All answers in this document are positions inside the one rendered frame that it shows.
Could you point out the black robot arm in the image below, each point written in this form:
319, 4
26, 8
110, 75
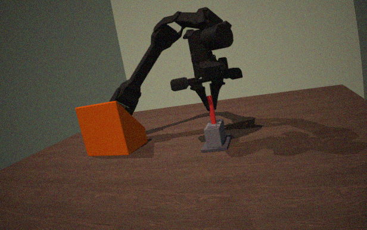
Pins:
213, 34

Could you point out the red peg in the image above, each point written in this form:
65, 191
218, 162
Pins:
212, 113

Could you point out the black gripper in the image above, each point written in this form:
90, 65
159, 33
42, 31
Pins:
196, 83

